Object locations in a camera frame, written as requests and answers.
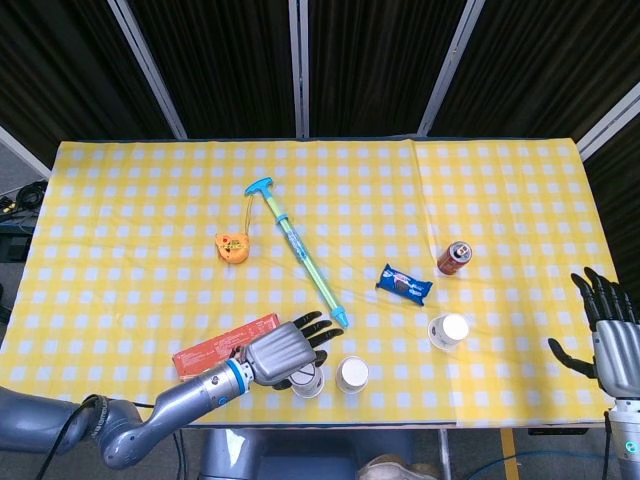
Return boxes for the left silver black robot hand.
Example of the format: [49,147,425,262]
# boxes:
[242,310,347,392]

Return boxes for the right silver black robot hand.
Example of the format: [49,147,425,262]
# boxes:
[547,267,640,397]

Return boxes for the paper cup blue flower print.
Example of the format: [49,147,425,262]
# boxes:
[427,313,470,351]

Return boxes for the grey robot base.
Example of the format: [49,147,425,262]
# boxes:
[199,427,416,480]

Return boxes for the orange cardboard snack box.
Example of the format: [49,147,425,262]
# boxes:
[172,313,280,384]

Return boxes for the paper cup green flower print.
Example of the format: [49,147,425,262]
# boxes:
[335,355,371,395]

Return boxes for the green blue water squirter toy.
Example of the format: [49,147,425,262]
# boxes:
[244,178,350,329]

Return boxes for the orange tape measure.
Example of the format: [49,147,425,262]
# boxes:
[215,194,257,265]

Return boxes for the blue cookie packet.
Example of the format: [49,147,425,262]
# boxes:
[375,263,434,307]

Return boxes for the yellow white checked tablecloth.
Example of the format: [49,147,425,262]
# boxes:
[0,138,632,429]

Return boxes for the beige shoes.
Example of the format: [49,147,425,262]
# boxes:
[357,453,441,480]

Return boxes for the red drink can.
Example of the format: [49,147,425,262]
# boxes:
[437,240,475,277]

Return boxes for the metal table leg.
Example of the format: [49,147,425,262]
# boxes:
[437,427,454,480]

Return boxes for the black partition panel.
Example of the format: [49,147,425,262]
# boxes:
[0,0,174,156]
[127,0,304,140]
[432,0,640,146]
[307,0,474,139]

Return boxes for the blue floor cable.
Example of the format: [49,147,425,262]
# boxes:
[519,447,621,480]

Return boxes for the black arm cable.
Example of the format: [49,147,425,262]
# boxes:
[47,393,156,471]

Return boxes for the white partition post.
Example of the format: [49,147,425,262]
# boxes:
[577,82,640,161]
[288,0,311,139]
[417,0,489,136]
[0,124,51,179]
[107,0,189,140]

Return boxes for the black cable bundle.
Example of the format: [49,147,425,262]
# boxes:
[0,179,49,217]

